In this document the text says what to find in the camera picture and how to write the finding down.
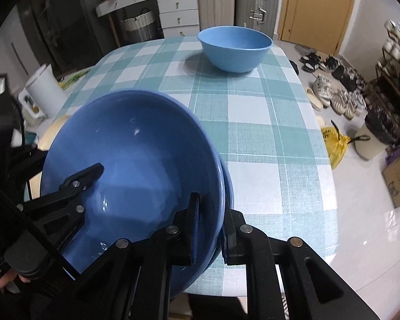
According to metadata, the white desk with drawers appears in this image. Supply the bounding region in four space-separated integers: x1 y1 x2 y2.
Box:
96 0 200 38

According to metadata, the yellow plastic bag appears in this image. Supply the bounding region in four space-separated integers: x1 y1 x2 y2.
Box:
321 121 371 170

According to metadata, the person left hand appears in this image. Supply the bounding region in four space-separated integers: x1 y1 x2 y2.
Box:
0 269 31 293

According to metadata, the large blue bowl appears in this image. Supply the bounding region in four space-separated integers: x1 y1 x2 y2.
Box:
40 89 222 272

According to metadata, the green packet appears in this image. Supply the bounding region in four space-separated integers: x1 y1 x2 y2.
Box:
59 69 89 90

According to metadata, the woven laundry basket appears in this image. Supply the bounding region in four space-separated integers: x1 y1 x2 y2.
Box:
121 7 157 43

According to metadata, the shoe rack with shoes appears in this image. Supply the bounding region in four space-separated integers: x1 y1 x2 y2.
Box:
371 19 400 137

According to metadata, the black refrigerator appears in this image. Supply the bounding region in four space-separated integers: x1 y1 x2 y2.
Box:
17 0 117 77

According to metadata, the silver hard suitcase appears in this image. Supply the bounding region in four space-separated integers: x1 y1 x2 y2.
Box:
235 0 279 38

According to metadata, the light blue bowl back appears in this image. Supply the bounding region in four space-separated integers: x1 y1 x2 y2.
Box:
198 26 273 74

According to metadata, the cream plate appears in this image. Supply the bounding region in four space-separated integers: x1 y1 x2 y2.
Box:
28 114 73 201

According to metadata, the black trash bin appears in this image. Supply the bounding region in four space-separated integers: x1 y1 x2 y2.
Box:
354 106 400 160

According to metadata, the wooden door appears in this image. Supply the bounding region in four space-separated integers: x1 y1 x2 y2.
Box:
278 0 355 55

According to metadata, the beige hard suitcase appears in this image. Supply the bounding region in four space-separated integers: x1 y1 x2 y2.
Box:
195 0 237 31

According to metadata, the white electric kettle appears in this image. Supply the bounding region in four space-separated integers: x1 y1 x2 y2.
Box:
18 63 69 119

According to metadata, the teal checkered tablecloth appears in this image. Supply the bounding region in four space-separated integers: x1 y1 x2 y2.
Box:
23 35 339 297

